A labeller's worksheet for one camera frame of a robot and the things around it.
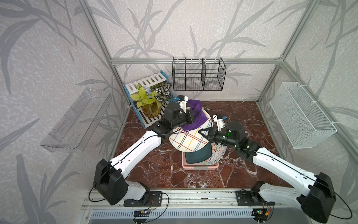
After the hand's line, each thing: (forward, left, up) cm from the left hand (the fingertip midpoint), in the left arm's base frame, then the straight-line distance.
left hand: (200, 113), depth 72 cm
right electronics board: (-41, -33, -36) cm, 64 cm away
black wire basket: (+43, -1, -6) cm, 44 cm away
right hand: (-8, +1, -4) cm, 9 cm away
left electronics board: (-40, +30, -32) cm, 60 cm away
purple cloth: (-1, 0, 0) cm, 1 cm away
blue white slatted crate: (+33, +32, -5) cm, 46 cm away
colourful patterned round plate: (-11, -12, -22) cm, 27 cm away
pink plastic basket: (-20, +1, -23) cm, 30 cm away
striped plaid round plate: (-12, +5, -7) cm, 15 cm away
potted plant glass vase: (+19, +32, -10) cm, 39 cm away
